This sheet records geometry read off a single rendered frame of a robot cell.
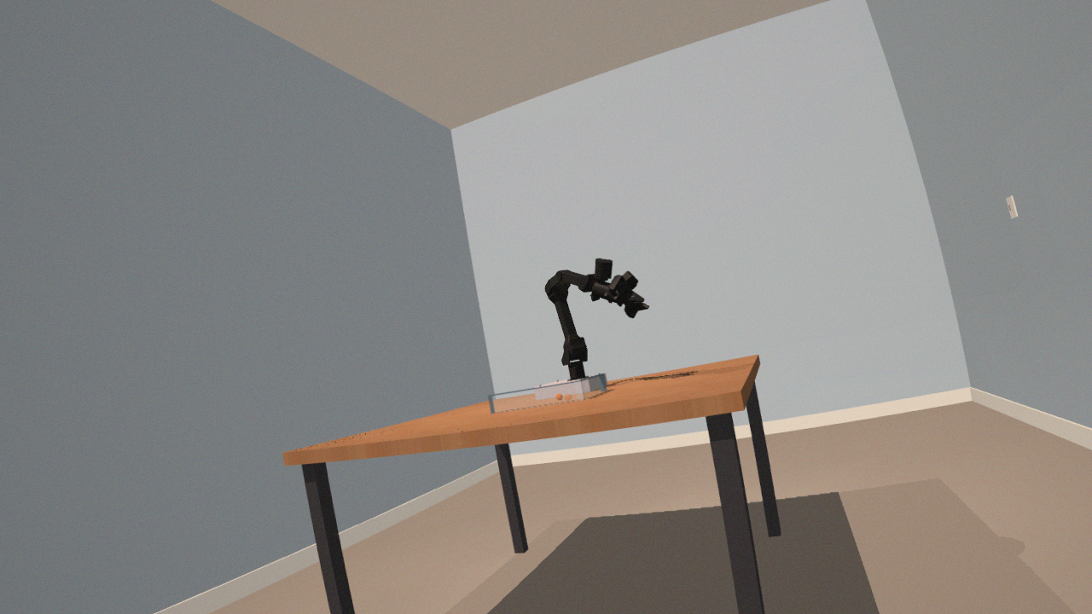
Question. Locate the low clear walls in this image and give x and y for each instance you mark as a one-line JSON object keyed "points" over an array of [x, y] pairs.
{"points": [[548, 396]]}

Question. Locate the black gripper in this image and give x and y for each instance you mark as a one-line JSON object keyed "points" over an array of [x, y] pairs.
{"points": [[622, 294]]}

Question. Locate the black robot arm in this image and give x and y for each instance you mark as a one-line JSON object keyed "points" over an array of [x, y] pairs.
{"points": [[557, 292]]}

